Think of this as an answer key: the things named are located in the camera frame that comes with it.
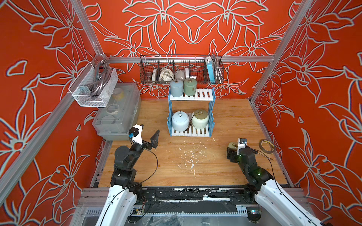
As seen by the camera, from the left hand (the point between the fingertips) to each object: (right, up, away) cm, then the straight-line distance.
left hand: (150, 127), depth 69 cm
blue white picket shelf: (+33, +19, +17) cm, 41 cm away
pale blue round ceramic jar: (+15, +2, +23) cm, 28 cm away
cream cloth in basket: (+6, +33, +21) cm, 39 cm away
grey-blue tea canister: (+13, +22, +11) cm, 28 cm away
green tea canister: (+21, +22, +10) cm, 32 cm away
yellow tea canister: (+47, -12, +13) cm, 50 cm away
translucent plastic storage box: (-26, +1, +16) cm, 31 cm away
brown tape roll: (+70, -17, +21) cm, 75 cm away
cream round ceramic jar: (+29, +3, +25) cm, 38 cm away
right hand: (+46, -14, +14) cm, 50 cm away
